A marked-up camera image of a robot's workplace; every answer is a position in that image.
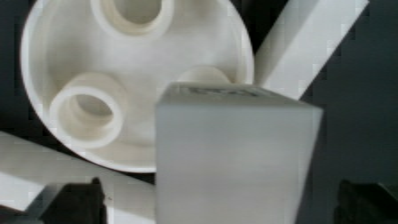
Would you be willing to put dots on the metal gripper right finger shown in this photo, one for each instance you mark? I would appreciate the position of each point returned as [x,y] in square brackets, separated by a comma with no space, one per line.
[366,203]

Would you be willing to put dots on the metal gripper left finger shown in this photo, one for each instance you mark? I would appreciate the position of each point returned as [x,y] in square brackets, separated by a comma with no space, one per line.
[69,204]

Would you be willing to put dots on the white stool leg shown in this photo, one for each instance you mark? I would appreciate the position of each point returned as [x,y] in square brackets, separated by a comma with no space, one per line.
[235,143]

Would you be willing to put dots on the white round stool seat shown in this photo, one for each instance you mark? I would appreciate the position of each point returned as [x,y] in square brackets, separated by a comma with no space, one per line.
[107,50]

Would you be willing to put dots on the white U-shaped fence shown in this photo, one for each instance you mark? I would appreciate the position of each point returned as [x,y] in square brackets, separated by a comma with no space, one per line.
[290,56]

